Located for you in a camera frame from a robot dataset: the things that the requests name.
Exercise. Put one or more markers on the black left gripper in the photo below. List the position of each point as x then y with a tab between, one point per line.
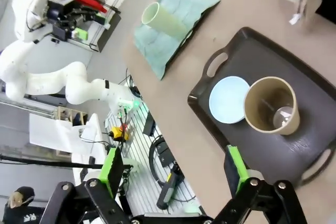
59	22

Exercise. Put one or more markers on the green-padded black right gripper left finger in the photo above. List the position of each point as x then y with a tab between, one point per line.
110	171

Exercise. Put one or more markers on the green-padded black right gripper right finger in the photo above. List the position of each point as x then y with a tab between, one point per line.
236	171

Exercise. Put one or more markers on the teal quilted fabric mat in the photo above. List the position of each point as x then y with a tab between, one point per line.
157	51

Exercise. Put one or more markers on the pale green plastic cup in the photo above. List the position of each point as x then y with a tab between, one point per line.
168	22

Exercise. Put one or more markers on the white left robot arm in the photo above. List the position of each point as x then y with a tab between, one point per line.
52	79

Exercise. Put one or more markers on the dark brown plastic serving tray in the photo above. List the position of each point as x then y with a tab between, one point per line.
262	155

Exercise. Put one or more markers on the yellow emergency stop button box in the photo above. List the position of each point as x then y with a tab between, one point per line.
118	132

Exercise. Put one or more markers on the long black pole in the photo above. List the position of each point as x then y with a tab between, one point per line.
52	163

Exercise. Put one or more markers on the small flat black box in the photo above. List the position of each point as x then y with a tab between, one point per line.
149	125

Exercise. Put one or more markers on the black device with yellow label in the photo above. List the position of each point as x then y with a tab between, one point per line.
168	190

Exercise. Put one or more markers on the white paper sheets stack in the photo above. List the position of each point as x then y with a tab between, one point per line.
57	134

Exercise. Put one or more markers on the brown plastic cup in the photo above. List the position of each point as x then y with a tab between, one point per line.
252	108

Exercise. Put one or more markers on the small wooden shelf box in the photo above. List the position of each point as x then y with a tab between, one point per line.
69	116

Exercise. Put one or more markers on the white ceramic bowl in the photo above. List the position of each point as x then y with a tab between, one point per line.
225	100

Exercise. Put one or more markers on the metal spoon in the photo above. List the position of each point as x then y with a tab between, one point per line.
283	116

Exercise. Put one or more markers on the bystander's dark-haired head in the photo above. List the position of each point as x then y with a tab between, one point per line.
23	203

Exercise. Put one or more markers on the metal frame cart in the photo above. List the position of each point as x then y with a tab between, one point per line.
105	11

